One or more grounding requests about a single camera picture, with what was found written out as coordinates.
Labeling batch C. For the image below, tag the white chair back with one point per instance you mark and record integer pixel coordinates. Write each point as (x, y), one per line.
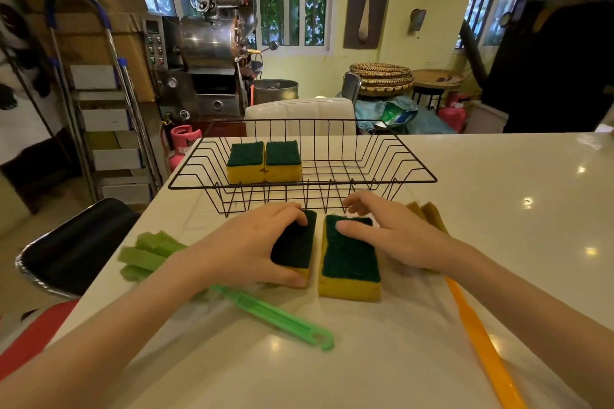
(297, 111)

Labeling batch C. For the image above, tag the yellow and green sponge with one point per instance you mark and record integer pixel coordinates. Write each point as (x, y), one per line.
(297, 245)
(350, 265)
(244, 169)
(284, 169)

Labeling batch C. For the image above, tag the person's right forearm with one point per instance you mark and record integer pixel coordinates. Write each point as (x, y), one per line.
(527, 303)

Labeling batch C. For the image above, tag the chrome chair back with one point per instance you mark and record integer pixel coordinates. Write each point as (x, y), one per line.
(351, 85)

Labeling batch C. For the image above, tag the pile of blue bags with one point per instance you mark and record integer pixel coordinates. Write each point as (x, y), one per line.
(427, 123)

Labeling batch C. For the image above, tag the black stool seat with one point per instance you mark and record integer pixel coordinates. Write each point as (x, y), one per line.
(81, 245)

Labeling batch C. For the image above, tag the round steel drum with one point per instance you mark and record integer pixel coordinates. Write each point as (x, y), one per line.
(276, 91)

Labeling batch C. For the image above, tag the white bin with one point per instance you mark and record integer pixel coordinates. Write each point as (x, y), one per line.
(484, 118)

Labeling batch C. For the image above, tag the black roaster machine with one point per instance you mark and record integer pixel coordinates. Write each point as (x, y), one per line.
(503, 68)

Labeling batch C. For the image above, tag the panda painting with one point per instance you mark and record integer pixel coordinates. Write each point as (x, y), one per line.
(24, 130)

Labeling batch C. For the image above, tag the person's left hand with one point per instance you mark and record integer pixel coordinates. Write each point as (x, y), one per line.
(230, 255)

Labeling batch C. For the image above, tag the grey wall lamp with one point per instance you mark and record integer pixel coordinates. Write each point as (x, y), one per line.
(417, 19)

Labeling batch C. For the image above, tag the green plastic bag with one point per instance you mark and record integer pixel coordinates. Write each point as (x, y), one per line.
(398, 112)

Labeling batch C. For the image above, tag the black pipe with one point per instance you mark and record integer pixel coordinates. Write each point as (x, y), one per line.
(475, 56)

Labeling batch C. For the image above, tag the person's right hand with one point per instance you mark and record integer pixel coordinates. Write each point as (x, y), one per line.
(407, 241)

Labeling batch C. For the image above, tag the person's left forearm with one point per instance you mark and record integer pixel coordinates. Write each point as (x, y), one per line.
(96, 341)

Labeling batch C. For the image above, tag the steel coffee roaster machine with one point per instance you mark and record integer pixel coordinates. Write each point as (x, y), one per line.
(206, 42)

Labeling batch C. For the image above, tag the metal step ladder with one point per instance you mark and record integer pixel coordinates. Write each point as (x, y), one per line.
(103, 118)

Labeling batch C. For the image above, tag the stack of woven trays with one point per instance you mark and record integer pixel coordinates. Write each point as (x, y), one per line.
(381, 78)

